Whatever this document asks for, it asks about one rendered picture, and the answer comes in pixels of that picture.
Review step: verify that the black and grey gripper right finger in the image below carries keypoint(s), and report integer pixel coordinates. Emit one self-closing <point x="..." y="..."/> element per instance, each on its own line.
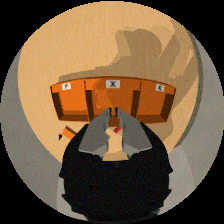
<point x="138" y="138"/>

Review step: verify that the orange flat square pad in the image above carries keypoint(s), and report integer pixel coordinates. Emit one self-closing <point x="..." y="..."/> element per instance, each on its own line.
<point x="68" y="133"/>

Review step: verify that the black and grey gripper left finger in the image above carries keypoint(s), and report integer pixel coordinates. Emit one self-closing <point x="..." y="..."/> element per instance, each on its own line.
<point x="90" y="140"/>

